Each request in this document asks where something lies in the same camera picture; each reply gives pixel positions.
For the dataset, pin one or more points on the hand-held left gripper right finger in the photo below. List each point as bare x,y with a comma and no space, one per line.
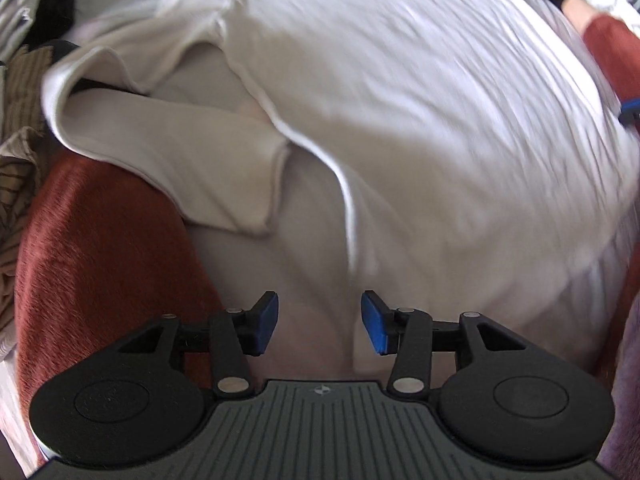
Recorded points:
374,322

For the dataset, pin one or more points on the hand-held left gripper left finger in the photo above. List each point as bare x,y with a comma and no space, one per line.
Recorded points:
265,322

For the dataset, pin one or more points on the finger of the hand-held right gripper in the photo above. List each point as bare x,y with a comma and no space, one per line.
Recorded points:
631,115

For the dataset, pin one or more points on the white garment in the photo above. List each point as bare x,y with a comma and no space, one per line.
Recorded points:
400,110

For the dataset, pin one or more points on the person's right leg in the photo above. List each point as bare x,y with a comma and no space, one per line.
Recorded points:
575,12

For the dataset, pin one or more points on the lavender dotted bedspread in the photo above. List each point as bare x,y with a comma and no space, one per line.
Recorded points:
625,410

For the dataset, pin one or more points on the striped beige garment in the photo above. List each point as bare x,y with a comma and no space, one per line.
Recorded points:
20,110

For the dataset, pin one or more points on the black folded jeans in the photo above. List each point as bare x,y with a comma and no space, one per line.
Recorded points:
60,10

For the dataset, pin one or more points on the white shirt with navy trim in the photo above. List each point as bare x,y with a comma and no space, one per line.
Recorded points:
15,5

